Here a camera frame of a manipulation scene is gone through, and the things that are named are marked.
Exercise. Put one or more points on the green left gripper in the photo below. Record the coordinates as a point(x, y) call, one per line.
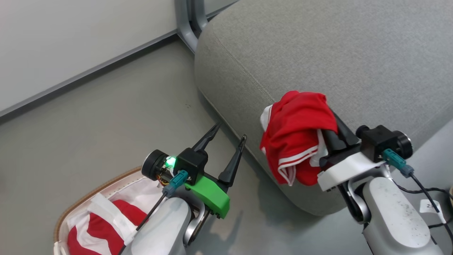
point(208, 193)

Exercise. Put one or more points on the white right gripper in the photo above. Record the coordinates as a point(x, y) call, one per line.
point(348, 168)

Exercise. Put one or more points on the red garment with white trim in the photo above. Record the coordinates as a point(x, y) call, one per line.
point(297, 120)

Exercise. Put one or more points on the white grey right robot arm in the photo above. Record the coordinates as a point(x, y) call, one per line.
point(393, 216)

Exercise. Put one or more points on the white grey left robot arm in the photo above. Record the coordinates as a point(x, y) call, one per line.
point(166, 226)

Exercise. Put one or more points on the wicker basket with white liner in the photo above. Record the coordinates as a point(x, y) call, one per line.
point(116, 186)

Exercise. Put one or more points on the red and white clothing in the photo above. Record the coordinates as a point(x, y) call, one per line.
point(92, 230)

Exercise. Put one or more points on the grey fabric sofa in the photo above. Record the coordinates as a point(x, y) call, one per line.
point(318, 46)

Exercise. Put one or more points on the white paper tag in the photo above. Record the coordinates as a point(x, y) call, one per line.
point(429, 206)

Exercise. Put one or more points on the grey skirting strip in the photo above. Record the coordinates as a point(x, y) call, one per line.
point(88, 72)

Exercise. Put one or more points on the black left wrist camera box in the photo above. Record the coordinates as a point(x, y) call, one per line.
point(189, 164)

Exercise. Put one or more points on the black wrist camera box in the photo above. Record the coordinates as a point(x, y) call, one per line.
point(189, 164)
point(380, 140)

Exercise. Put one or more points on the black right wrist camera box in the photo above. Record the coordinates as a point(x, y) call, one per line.
point(380, 140)

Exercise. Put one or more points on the grey metal frame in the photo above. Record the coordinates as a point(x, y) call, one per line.
point(187, 21)

